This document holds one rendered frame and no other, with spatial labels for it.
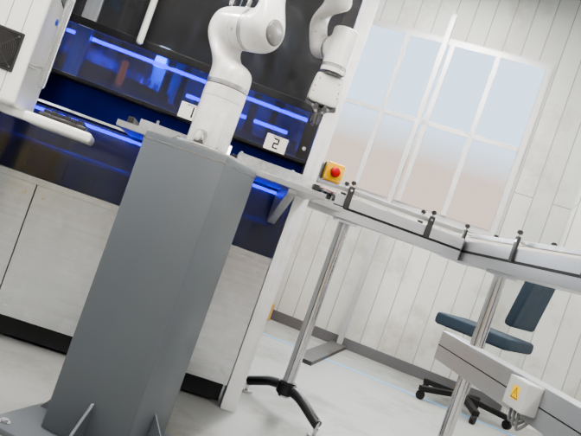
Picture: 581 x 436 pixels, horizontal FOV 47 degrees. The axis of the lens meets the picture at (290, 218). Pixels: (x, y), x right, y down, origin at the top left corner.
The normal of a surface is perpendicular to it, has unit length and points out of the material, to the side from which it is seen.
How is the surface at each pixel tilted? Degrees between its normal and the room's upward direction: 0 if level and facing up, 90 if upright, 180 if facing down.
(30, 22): 90
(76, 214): 90
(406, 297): 90
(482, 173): 90
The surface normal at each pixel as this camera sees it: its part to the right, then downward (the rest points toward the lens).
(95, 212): 0.13, 0.04
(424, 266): -0.25, -0.11
